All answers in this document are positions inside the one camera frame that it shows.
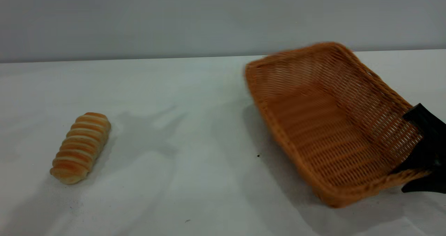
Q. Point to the striped long bread roll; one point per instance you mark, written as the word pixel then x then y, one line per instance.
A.
pixel 81 148

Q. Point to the orange woven plastic basket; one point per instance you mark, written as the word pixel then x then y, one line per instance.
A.
pixel 324 124

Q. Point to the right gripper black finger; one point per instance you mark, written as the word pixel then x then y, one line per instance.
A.
pixel 430 184
pixel 430 142

